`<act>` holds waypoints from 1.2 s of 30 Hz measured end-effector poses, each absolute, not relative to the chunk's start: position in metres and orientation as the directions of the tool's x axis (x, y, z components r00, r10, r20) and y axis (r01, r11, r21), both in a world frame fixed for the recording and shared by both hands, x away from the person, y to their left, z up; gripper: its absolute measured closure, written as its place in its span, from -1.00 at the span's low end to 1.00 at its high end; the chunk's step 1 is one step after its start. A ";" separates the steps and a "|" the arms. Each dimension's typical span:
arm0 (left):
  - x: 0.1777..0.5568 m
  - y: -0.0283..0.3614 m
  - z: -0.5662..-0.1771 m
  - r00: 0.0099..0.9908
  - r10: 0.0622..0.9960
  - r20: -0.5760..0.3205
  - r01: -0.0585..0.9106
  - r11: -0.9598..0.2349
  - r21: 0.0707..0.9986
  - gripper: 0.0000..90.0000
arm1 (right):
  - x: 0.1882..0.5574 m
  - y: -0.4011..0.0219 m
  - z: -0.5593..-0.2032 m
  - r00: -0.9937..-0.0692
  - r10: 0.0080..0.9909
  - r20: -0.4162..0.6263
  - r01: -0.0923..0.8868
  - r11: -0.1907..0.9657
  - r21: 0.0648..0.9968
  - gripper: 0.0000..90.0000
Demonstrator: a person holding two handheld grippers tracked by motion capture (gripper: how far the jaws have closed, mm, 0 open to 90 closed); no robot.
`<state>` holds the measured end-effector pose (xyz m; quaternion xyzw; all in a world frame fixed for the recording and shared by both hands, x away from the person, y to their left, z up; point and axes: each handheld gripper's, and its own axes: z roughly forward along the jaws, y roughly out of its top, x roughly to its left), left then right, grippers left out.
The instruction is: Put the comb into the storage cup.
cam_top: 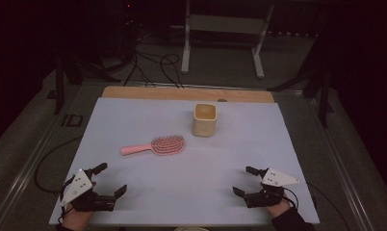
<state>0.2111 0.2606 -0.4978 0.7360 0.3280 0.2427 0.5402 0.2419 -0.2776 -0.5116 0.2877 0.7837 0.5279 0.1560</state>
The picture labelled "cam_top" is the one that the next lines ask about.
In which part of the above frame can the long black cable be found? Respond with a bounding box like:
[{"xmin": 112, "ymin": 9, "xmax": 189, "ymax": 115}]
[{"xmin": 122, "ymin": 39, "xmax": 157, "ymax": 89}]

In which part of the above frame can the person's right hand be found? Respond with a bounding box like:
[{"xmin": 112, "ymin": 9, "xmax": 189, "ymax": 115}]
[{"xmin": 266, "ymin": 198, "xmax": 293, "ymax": 219}]

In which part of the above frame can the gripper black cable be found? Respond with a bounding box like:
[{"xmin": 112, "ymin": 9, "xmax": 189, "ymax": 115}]
[
  {"xmin": 279, "ymin": 186, "xmax": 300, "ymax": 212},
  {"xmin": 59, "ymin": 177, "xmax": 77, "ymax": 222}
]

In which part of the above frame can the black rectangular floor frame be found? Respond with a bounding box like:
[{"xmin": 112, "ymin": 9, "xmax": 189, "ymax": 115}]
[{"xmin": 61, "ymin": 113, "xmax": 85, "ymax": 128}]

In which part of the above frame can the dark equipment with red light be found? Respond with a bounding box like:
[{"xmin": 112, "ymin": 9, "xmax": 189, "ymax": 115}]
[{"xmin": 114, "ymin": 0, "xmax": 142, "ymax": 64}]

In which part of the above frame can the black stand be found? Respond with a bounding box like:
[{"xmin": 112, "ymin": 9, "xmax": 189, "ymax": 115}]
[
  {"xmin": 267, "ymin": 30, "xmax": 334, "ymax": 129},
  {"xmin": 46, "ymin": 52, "xmax": 122, "ymax": 116}
]

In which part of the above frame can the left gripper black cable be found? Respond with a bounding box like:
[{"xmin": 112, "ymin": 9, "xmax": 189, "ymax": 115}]
[{"xmin": 59, "ymin": 177, "xmax": 77, "ymax": 222}]

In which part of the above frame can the looped black cable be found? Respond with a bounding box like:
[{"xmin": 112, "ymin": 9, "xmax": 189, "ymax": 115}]
[{"xmin": 158, "ymin": 53, "xmax": 185, "ymax": 90}]

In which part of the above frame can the white metal stand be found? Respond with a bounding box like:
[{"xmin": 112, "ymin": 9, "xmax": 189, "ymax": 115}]
[{"xmin": 180, "ymin": 0, "xmax": 275, "ymax": 80}]

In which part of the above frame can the person's left hand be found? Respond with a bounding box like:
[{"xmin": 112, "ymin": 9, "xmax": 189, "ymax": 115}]
[{"xmin": 61, "ymin": 205, "xmax": 93, "ymax": 231}]

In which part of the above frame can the aluminium frame rail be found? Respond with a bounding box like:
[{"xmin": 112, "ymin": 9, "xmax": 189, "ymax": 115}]
[
  {"xmin": 271, "ymin": 90, "xmax": 371, "ymax": 231},
  {"xmin": 0, "ymin": 81, "xmax": 87, "ymax": 231}
]

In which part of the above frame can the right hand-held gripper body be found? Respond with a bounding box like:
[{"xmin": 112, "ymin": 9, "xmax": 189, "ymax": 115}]
[{"xmin": 244, "ymin": 167, "xmax": 301, "ymax": 209}]

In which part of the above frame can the pink hairbrush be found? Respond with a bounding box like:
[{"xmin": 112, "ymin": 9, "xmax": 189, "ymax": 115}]
[{"xmin": 119, "ymin": 134, "xmax": 186, "ymax": 157}]

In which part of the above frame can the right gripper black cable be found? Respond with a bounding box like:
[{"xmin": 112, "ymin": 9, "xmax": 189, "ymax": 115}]
[{"xmin": 279, "ymin": 186, "xmax": 300, "ymax": 212}]

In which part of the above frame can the black floor cable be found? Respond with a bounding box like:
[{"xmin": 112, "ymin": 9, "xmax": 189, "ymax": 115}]
[
  {"xmin": 33, "ymin": 136, "xmax": 84, "ymax": 195},
  {"xmin": 306, "ymin": 181, "xmax": 351, "ymax": 231}
]

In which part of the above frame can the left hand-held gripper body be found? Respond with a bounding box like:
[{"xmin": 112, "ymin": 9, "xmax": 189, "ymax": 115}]
[{"xmin": 60, "ymin": 168, "xmax": 117, "ymax": 213}]

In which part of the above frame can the beige square cup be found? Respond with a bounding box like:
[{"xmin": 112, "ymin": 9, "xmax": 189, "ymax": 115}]
[{"xmin": 192, "ymin": 102, "xmax": 219, "ymax": 139}]

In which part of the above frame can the pale blue table mat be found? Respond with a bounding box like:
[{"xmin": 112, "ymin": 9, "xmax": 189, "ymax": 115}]
[{"xmin": 48, "ymin": 97, "xmax": 321, "ymax": 227}]

